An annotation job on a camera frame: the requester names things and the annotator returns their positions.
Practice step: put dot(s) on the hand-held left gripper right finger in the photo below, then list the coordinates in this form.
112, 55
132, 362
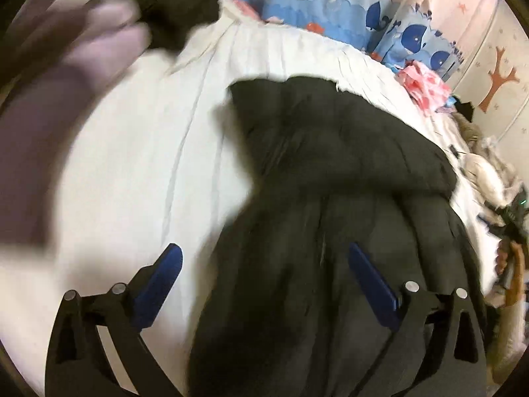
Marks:
372, 285

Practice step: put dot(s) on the brown tree wall sticker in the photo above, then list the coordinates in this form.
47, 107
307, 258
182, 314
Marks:
498, 78

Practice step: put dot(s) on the blue whale print blanket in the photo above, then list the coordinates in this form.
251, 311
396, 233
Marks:
330, 4

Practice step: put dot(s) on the dark cloth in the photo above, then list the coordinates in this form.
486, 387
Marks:
173, 8

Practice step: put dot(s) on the white striped bed sheet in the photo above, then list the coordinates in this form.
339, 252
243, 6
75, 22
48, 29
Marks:
144, 173

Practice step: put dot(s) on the small black tag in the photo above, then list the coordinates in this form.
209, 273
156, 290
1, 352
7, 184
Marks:
454, 149

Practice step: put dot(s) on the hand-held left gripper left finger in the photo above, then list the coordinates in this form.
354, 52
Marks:
159, 285

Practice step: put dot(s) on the black puffer jacket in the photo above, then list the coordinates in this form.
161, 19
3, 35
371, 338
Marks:
330, 153

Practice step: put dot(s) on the pink starfish wall sticker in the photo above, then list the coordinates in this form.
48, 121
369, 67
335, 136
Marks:
462, 7

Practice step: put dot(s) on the brown wooden object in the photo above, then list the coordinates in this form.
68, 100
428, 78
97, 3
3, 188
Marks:
514, 273

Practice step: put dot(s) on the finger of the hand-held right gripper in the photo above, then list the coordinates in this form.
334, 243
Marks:
489, 222

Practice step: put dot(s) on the pink patterned cloth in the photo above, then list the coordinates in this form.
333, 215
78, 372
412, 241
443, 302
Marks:
425, 84

